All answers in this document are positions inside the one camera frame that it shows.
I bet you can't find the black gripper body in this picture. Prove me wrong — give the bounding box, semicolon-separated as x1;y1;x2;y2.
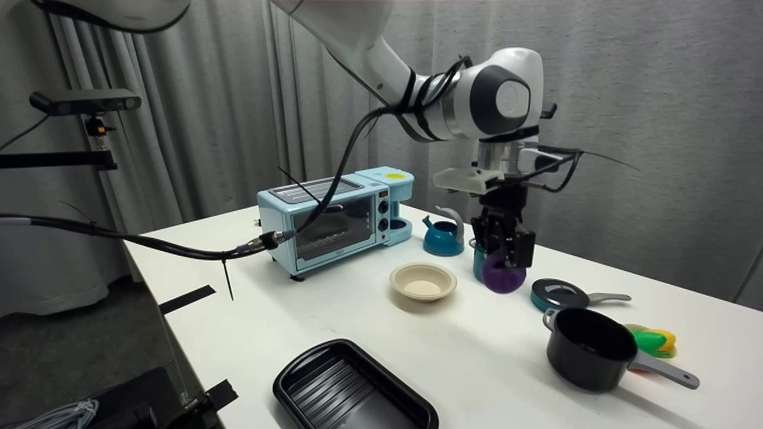
470;184;537;253

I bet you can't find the purple plush toy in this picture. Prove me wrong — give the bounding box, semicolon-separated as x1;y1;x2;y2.
481;251;530;296

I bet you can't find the teal toy kettle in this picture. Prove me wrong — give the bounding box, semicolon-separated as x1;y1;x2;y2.
419;203;468;258

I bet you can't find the black toy pot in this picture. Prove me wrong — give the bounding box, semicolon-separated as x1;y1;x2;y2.
541;306;704;393

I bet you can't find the green yellow toy vegetable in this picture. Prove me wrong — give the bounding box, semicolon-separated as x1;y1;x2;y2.
624;322;679;363

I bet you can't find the small teal pan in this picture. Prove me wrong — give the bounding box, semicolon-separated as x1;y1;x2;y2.
530;277;635;315

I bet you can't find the small beige bowl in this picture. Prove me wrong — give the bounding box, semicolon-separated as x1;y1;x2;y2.
386;262;460;306

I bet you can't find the light blue toaster oven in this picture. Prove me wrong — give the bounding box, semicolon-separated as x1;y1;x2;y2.
256;164;415;279

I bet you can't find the black ridged tray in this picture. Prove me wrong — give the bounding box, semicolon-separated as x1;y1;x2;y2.
273;337;441;429

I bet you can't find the grey curtain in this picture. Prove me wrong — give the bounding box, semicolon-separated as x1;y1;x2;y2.
0;0;763;320

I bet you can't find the crumpled grey cloth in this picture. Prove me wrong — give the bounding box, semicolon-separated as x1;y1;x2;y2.
15;397;104;429

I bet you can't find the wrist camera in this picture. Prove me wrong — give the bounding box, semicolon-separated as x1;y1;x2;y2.
434;163;521;198

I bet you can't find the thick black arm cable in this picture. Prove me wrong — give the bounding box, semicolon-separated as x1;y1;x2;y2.
0;54;475;262

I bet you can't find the black table edge bracket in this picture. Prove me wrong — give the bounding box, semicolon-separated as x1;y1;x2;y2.
186;380;242;418
158;284;218;316

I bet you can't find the black stereo camera on arm mount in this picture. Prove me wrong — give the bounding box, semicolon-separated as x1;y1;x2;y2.
30;89;144;120

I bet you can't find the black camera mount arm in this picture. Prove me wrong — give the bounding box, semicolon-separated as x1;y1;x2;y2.
0;115;123;173

